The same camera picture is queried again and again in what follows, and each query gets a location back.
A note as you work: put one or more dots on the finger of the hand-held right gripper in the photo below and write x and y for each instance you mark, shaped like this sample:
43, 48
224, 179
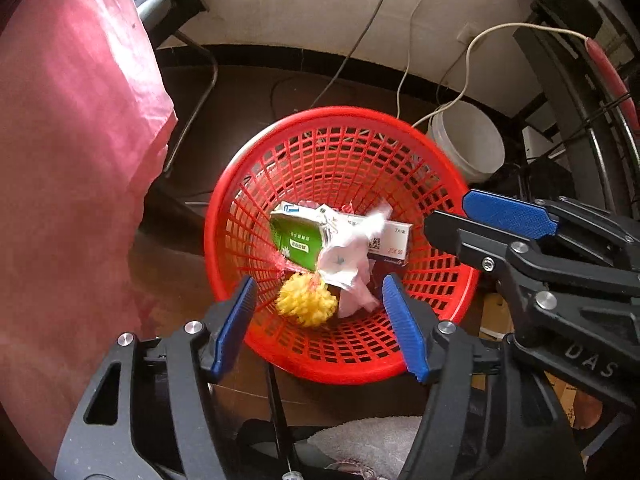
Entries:
465, 240
510, 215

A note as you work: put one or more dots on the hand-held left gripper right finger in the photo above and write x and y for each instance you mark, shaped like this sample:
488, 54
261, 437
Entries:
405, 330

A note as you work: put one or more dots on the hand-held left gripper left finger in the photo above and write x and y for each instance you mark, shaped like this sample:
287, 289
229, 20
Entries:
232, 330

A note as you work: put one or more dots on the long white cardboard box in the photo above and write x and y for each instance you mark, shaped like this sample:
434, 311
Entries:
392, 242

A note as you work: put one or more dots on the yellow mesh scrubber ball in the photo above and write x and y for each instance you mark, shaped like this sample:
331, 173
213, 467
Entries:
305, 302

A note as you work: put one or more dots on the white paper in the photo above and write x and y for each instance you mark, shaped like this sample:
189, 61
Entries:
342, 260

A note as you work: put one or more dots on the green cardboard box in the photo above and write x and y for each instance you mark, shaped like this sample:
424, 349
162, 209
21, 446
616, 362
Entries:
295, 240

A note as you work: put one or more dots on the red plastic mesh basket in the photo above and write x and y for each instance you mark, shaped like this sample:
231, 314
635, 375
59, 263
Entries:
320, 160

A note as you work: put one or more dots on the brown cardboard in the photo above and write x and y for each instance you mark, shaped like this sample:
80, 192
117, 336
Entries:
575, 400

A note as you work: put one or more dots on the white plastic bucket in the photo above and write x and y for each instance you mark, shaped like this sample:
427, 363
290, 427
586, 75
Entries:
470, 135

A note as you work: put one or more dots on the black rod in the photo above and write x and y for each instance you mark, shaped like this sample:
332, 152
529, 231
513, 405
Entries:
277, 410

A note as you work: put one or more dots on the white towel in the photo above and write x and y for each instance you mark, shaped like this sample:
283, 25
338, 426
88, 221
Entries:
360, 435

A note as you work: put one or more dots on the black exercise machine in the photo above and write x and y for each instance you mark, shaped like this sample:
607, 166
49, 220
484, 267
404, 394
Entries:
560, 60

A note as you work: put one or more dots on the pink cloth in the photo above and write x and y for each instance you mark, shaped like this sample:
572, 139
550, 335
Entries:
75, 160

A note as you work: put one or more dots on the black office chair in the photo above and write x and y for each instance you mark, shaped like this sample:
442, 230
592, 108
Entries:
175, 5

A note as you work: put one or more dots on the white wall socket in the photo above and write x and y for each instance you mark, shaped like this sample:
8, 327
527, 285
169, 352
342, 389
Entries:
469, 32

